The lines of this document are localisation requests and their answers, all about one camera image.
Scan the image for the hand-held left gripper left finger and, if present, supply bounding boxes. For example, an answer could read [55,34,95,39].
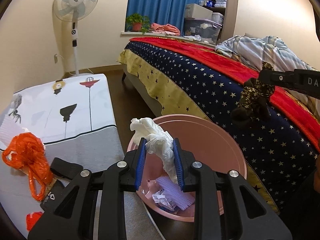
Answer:
[27,137,147,240]

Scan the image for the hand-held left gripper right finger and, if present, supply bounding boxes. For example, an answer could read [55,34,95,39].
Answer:
[172,138,293,240]

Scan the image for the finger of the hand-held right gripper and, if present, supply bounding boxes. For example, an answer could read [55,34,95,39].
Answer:
[259,69,295,89]

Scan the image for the purple ribbed foam sheet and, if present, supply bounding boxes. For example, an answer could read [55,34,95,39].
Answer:
[155,176,195,210]

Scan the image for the white plastic bag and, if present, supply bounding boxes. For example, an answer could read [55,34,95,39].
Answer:
[130,117,180,184]

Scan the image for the black gold patterned cloth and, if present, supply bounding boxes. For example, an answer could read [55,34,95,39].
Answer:
[230,61,275,128]

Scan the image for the silver foil wrapper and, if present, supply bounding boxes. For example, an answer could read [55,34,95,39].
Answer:
[152,191,175,212]

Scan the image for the pink plastic bin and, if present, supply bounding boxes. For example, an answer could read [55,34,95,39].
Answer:
[126,114,248,223]

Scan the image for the blue plastic bag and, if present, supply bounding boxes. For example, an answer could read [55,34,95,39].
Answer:
[160,202,184,213]

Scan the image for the black packet with white symbol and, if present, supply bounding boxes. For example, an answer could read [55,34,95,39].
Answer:
[40,179,74,213]

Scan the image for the orange plastic bag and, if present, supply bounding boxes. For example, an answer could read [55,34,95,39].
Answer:
[2,133,54,202]

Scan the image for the red plastic bag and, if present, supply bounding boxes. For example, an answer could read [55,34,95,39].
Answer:
[26,211,45,232]

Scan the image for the white ribbed foam sheet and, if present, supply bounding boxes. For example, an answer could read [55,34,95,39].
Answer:
[0,116,30,153]

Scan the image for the blue white striped quilt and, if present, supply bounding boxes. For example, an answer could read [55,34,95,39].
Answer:
[215,35,318,80]

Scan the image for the bed with starry blanket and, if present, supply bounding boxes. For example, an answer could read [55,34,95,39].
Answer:
[117,37,320,214]

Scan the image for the wooden bookshelf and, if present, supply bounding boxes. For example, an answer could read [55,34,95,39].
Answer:
[205,0,239,43]

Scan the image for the small clear lidded container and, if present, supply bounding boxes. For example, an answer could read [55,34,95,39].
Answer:
[212,12,225,24]

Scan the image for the white cloth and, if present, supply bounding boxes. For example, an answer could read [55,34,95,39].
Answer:
[184,34,215,44]

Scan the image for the clear storage box purple lid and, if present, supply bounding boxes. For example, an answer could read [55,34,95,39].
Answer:
[184,17,223,44]

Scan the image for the stack of white blue packets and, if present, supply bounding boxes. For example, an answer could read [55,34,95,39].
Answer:
[199,0,227,8]

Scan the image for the grey white box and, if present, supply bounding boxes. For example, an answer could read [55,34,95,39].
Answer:
[185,3,213,20]

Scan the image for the pink folded clothes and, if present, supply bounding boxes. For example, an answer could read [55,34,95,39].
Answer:
[150,22,181,35]

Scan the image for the blue curtain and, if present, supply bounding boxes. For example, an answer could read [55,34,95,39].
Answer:
[125,0,208,34]

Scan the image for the potted green plant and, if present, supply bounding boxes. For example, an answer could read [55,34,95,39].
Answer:
[126,13,152,33]

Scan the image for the white standing fan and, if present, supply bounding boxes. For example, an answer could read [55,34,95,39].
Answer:
[53,0,98,77]

